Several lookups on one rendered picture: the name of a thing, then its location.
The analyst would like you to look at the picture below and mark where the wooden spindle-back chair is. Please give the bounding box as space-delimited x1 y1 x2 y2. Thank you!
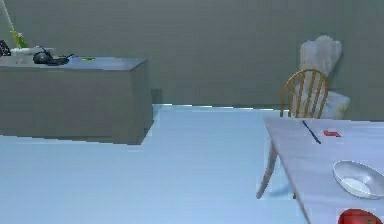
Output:
279 68 330 120

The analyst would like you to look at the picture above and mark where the white dining table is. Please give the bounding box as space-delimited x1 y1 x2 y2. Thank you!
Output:
255 116 384 224

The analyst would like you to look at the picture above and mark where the grey kitchen counter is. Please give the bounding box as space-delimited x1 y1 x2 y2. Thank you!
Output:
0 55 155 146

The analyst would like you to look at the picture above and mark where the blue pen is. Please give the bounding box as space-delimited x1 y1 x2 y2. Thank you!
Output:
301 119 322 145

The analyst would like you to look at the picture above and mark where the small red flat object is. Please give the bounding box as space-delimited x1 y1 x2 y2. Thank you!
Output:
322 129 342 138

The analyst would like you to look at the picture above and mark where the green house plant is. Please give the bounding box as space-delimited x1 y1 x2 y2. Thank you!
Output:
2 0 29 50

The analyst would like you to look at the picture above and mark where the red round object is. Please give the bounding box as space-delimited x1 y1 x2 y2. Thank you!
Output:
337 208 384 224

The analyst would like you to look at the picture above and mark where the white armchair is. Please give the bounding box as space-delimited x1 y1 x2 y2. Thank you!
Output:
294 34 352 120

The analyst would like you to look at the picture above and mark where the black kettle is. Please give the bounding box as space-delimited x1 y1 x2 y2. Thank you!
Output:
32 46 54 65

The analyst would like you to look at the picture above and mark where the black toaster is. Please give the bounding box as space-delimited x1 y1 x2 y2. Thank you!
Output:
0 39 12 58

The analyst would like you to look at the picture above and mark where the white bowl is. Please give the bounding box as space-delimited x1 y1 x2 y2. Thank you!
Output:
332 160 384 201

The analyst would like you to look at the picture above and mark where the black frying pan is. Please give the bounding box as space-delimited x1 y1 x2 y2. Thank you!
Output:
46 53 75 67

